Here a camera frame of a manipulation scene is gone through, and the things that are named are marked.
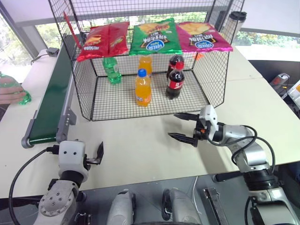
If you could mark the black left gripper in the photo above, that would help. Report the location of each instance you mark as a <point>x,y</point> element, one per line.
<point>91,161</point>

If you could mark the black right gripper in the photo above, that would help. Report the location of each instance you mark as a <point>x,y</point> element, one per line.
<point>201,131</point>

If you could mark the green plastic soda bottle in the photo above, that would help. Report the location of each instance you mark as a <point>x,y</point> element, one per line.
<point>112,70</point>
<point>24,99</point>

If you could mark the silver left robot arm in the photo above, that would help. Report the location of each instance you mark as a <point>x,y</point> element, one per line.
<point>57,199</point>

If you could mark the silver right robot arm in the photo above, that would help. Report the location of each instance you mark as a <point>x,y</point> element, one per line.
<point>254,154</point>

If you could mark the green conveyor belt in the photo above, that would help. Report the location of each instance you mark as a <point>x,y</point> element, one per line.
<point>52,98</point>

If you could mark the person's bare hand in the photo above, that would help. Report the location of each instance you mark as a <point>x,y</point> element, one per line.
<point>10,93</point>

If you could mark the cola bottle red cap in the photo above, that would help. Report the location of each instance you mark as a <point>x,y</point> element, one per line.
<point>175,82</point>
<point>174,61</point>

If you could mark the orange soda bottle blue cap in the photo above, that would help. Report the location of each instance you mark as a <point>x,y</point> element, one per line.
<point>142,90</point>

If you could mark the grey rounded robot leg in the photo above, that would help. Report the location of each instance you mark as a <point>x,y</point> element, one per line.
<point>181,208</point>
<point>120,208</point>

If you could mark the black metal bar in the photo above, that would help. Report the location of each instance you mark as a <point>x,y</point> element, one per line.
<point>215,205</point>

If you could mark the pink chip bag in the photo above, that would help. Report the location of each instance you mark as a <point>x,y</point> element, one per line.
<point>201,37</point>

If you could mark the green chip bag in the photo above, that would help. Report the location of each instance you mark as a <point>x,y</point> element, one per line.
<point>154,37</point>

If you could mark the red and black device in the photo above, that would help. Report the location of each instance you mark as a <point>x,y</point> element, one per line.
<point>279,80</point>

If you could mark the red chip bag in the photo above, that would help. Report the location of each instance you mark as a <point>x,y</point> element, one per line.
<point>118,38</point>
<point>93,44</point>

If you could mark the grey tumbler with black lid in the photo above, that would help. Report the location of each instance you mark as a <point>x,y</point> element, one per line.
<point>233,28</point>

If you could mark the yellow and white box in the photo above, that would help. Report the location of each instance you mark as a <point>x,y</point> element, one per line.
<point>296,92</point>

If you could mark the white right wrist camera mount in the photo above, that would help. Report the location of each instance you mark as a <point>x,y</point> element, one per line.
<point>209,117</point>

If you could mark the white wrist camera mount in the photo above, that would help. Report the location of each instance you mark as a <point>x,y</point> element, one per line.
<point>209,117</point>
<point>70,153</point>

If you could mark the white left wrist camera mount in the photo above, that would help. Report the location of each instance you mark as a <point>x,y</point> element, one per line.
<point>70,153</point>

